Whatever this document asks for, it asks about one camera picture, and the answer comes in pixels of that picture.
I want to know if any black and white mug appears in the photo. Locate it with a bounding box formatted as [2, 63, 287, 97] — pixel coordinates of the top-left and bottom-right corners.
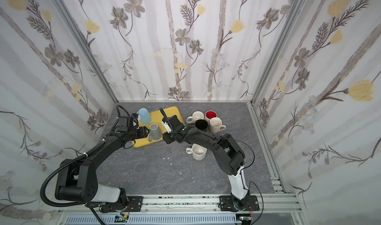
[194, 119, 209, 132]

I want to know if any pink mug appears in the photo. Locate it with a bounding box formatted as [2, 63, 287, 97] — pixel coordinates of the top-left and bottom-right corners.
[209, 117, 226, 134]

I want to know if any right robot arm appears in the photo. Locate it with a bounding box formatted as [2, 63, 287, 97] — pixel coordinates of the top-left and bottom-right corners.
[161, 111, 251, 212]

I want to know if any yellow tray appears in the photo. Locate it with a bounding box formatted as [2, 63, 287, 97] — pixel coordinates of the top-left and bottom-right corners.
[134, 107, 185, 148]

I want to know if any aluminium mounting rail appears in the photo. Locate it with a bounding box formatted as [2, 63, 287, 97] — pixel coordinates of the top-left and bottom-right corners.
[56, 194, 301, 216]

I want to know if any white speckled mug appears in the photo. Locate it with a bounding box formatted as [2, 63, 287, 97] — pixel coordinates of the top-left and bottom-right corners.
[186, 111, 204, 124]

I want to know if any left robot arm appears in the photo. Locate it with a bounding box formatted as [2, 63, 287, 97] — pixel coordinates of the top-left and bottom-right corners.
[40, 113, 149, 213]

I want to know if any grey mug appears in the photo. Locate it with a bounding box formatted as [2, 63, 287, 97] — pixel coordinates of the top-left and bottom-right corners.
[148, 123, 162, 142]

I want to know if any beige mug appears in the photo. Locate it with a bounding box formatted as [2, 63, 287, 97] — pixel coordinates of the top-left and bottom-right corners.
[186, 144, 207, 161]

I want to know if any light blue mug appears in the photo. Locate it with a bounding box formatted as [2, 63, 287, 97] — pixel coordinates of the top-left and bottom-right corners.
[138, 108, 152, 124]

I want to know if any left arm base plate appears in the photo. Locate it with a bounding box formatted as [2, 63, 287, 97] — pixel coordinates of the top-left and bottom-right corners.
[99, 195, 143, 213]

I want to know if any white slotted cable duct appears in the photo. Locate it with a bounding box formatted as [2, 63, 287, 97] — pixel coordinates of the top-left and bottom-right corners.
[65, 214, 242, 225]

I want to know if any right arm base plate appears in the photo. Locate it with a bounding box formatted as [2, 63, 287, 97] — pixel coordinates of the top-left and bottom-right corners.
[218, 195, 260, 212]

